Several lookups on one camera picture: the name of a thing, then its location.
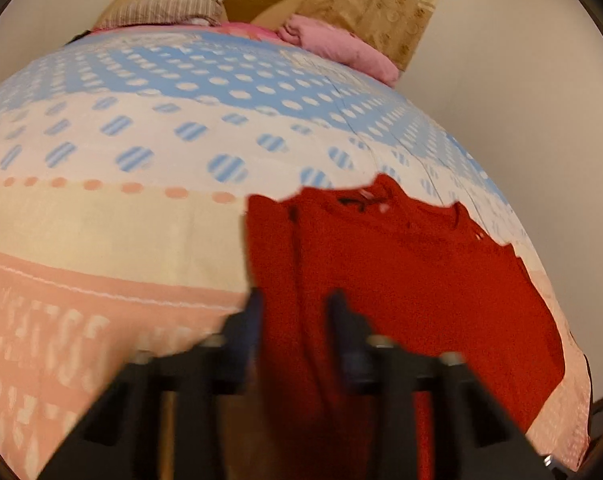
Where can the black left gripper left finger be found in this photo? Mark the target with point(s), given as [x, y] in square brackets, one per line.
[118, 437]

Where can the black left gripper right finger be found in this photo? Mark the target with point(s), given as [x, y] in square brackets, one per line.
[434, 408]

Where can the red knit sweater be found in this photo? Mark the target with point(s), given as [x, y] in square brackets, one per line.
[428, 277]

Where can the polka dot bed sheet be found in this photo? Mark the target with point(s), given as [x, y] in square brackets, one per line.
[125, 160]

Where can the pink folded blanket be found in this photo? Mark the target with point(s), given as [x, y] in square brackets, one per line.
[338, 45]

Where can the striped pillow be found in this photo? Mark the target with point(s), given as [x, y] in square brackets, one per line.
[163, 12]

